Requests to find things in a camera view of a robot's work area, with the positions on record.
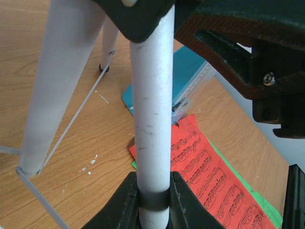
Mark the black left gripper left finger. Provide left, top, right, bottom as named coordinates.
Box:
left=83, top=172, right=138, bottom=229

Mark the blue metronome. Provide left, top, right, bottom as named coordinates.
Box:
left=122, top=44, right=208, bottom=120

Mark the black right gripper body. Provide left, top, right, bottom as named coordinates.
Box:
left=252, top=93, right=305, bottom=139

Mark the black aluminium front rail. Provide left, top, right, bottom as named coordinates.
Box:
left=282, top=164, right=305, bottom=229

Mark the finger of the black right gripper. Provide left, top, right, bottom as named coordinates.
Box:
left=174, top=0, right=305, bottom=100

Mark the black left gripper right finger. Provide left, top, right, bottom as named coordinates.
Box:
left=169, top=172, right=224, bottom=229

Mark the white music stand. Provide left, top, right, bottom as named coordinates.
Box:
left=0, top=0, right=175, bottom=229

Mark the red sheet music page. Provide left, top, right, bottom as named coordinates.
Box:
left=129, top=114, right=277, bottom=229

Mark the green sheet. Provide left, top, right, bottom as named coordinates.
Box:
left=131, top=140, right=284, bottom=229

